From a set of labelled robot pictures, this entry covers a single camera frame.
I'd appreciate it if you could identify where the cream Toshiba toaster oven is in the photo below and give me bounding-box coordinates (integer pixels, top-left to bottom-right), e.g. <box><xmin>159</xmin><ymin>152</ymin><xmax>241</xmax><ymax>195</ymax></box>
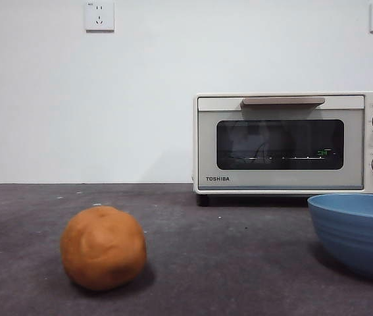
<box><xmin>191</xmin><ymin>92</ymin><xmax>373</xmax><ymax>207</ymax></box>

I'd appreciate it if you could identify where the oven door with beige handle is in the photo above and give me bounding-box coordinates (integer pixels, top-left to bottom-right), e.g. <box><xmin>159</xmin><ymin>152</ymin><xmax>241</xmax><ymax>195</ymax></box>
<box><xmin>196</xmin><ymin>95</ymin><xmax>366</xmax><ymax>192</ymax></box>

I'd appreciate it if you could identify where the brown round potato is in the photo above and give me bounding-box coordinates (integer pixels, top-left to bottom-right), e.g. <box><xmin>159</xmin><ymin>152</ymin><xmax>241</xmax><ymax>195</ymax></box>
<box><xmin>60</xmin><ymin>205</ymin><xmax>147</xmax><ymax>292</ymax></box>

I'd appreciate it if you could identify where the blue ribbed bowl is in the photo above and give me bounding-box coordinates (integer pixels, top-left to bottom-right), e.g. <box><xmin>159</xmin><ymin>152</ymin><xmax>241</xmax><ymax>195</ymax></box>
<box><xmin>307</xmin><ymin>194</ymin><xmax>373</xmax><ymax>282</ymax></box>

